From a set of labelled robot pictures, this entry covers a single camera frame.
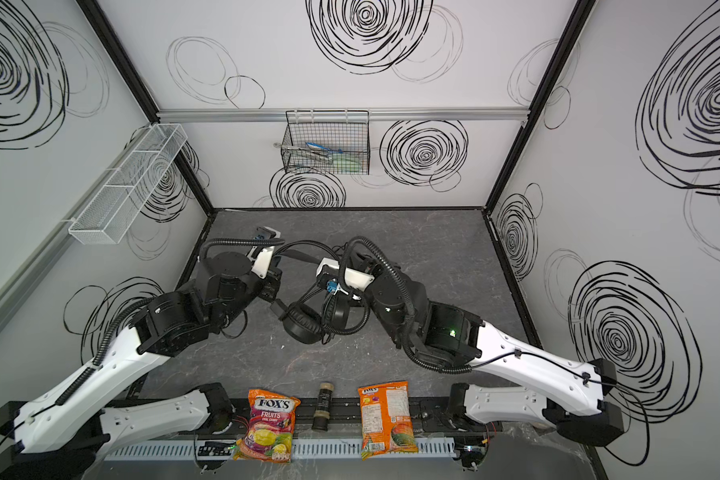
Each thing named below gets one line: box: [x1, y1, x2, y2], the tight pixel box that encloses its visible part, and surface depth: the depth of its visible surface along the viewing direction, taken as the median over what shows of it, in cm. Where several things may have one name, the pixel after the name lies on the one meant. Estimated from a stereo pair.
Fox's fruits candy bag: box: [233, 389, 301, 463], surface depth 70 cm
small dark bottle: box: [312, 382, 335, 432], surface depth 75 cm
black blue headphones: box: [270, 283, 350, 345], surface depth 60 cm
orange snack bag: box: [358, 380, 418, 461], surface depth 72 cm
